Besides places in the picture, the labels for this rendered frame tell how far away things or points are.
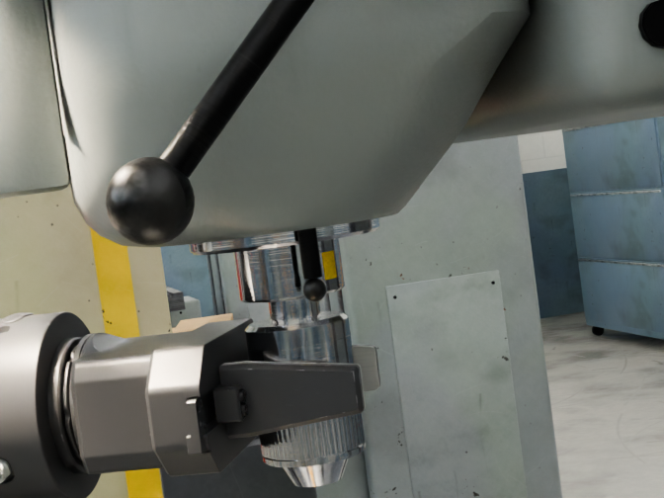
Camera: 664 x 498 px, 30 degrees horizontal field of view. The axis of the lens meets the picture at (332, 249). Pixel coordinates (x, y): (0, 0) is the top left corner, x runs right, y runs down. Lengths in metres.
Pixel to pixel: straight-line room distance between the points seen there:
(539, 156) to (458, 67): 9.85
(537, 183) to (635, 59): 9.83
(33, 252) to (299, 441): 1.75
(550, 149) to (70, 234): 8.33
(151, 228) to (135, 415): 0.15
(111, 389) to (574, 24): 0.24
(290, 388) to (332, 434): 0.03
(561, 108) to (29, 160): 0.22
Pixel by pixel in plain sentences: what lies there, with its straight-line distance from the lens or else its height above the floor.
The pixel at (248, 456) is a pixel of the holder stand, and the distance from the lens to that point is 0.99.
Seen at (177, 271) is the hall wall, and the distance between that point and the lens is 9.59.
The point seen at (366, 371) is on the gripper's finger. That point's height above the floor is 1.24.
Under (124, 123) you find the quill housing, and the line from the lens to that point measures 0.47.
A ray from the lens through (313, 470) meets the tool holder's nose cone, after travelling 0.56.
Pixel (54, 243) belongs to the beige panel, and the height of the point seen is 1.29.
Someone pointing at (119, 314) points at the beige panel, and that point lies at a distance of 2.27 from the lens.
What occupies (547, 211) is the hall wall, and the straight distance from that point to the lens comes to 10.34.
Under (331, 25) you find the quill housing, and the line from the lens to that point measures 0.47.
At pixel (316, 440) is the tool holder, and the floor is 1.22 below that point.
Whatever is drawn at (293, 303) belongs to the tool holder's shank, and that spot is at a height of 1.28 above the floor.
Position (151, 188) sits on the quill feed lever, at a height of 1.33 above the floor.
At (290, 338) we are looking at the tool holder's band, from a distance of 0.54.
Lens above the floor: 1.33
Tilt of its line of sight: 3 degrees down
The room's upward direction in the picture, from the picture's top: 8 degrees counter-clockwise
